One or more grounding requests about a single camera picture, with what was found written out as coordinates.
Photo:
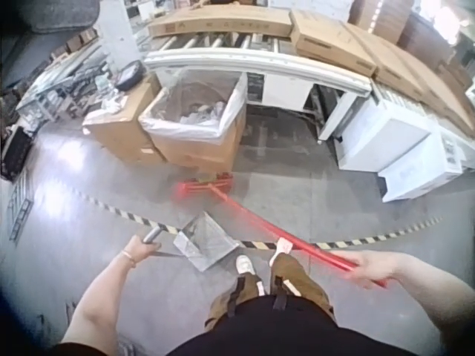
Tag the person's left hand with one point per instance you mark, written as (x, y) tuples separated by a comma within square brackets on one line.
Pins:
[(138, 249)]

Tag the person's right hand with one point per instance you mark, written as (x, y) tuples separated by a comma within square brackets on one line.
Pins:
[(367, 267)]

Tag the person's right fingers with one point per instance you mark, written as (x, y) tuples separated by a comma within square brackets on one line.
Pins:
[(361, 276)]

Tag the person's left fingers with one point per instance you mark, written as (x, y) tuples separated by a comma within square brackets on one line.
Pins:
[(151, 246)]

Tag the grey metal dustpan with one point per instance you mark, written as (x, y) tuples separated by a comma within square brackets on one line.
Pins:
[(208, 241)]

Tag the red broom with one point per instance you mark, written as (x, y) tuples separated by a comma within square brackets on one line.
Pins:
[(259, 219)]

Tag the person's legs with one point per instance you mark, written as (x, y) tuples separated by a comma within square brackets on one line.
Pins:
[(272, 285)]

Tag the small white box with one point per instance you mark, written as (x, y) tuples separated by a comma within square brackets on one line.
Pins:
[(419, 167)]

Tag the closed brown cardboard box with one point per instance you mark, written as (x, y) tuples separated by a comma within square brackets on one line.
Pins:
[(120, 126)]

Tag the plastic-lined cardboard bin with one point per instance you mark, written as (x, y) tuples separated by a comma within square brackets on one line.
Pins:
[(196, 118)]

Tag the large white box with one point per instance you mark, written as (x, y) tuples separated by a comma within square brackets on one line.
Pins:
[(382, 137)]

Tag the crumpled white plastic wrap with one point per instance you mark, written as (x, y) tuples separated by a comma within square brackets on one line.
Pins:
[(111, 105)]

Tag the black plastic crate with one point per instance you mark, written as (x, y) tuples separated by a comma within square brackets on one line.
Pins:
[(15, 154)]

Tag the black round device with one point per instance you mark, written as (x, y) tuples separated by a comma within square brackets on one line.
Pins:
[(129, 75)]

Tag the cluttered metal rack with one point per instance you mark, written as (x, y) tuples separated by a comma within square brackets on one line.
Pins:
[(55, 85)]

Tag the white roller conveyor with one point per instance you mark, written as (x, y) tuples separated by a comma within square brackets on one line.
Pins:
[(259, 70)]

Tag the row of flat cardboard boxes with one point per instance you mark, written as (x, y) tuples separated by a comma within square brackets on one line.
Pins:
[(419, 74)]

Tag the white pillar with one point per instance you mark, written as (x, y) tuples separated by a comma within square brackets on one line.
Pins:
[(117, 29)]

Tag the long flat cardboard box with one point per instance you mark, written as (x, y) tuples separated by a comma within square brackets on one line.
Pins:
[(219, 20)]

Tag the wide flat cardboard box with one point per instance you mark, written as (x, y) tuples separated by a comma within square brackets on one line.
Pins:
[(332, 41)]

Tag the stacks of brown cartons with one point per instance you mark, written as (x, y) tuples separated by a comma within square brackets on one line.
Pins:
[(415, 22)]

